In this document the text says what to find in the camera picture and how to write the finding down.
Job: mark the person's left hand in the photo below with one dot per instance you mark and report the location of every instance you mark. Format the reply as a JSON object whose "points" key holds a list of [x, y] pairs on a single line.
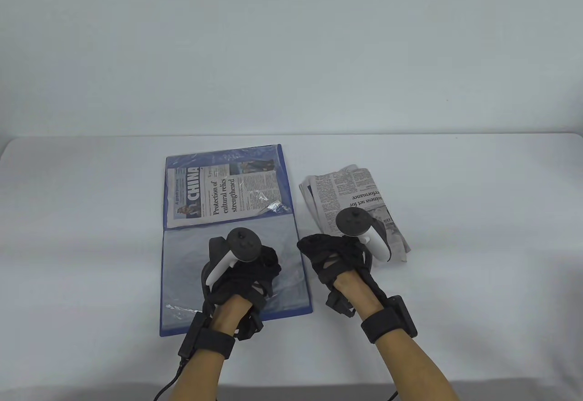
{"points": [[255, 278]]}

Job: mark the person's right hand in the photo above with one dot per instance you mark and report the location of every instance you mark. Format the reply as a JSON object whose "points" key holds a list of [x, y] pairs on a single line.
{"points": [[332, 255]]}

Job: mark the blue folder with clear sleeves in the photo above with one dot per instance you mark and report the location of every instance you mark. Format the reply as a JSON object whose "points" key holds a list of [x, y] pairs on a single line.
{"points": [[191, 273]]}

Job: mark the newspaper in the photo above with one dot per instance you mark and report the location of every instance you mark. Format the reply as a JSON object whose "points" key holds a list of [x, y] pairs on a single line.
{"points": [[227, 191], [350, 187], [304, 193]]}

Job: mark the person's left forearm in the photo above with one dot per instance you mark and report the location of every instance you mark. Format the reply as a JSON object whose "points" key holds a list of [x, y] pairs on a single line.
{"points": [[200, 373]]}

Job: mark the person's right forearm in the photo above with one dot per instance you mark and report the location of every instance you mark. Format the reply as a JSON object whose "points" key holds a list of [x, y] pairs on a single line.
{"points": [[410, 364]]}

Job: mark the white and black left controller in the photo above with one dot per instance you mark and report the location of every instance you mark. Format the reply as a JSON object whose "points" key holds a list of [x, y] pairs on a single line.
{"points": [[241, 241]]}

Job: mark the white and black controller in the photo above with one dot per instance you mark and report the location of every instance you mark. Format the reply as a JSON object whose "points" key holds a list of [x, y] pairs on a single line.
{"points": [[353, 221], [241, 241]]}

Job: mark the white and black right controller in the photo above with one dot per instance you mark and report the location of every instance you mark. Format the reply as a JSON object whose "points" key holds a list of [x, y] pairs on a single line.
{"points": [[353, 221]]}

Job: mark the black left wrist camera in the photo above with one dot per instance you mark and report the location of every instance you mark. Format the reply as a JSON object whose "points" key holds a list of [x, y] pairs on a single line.
{"points": [[250, 326]]}

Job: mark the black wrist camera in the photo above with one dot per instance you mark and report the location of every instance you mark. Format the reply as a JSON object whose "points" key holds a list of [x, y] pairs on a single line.
{"points": [[250, 326], [339, 303]]}

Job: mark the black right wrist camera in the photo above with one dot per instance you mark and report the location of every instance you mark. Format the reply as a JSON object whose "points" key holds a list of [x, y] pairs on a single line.
{"points": [[339, 303]]}

